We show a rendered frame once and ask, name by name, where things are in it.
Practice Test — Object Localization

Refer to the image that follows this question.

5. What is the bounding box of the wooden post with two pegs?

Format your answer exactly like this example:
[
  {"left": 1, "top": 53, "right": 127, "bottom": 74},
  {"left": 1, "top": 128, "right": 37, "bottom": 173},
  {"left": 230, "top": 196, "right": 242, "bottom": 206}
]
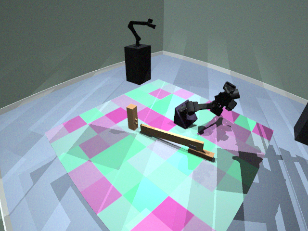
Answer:
[{"left": 127, "top": 104, "right": 215, "bottom": 161}]

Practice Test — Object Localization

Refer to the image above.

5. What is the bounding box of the long wooden rail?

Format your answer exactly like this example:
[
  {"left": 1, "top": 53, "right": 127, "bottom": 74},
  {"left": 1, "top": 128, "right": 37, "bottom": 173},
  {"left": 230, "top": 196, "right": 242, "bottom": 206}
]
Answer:
[{"left": 140, "top": 124, "right": 204, "bottom": 151}]

